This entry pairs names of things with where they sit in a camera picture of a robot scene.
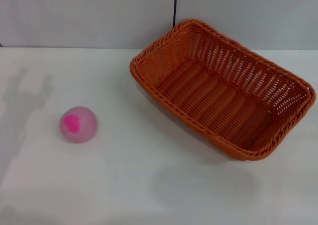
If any orange woven plastic basket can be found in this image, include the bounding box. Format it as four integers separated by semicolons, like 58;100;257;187
129;18;317;161

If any black vertical wall cable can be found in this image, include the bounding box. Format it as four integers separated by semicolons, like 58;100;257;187
172;0;179;28

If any pink ball with magenta mark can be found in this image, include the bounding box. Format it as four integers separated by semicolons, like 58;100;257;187
59;106;100;145

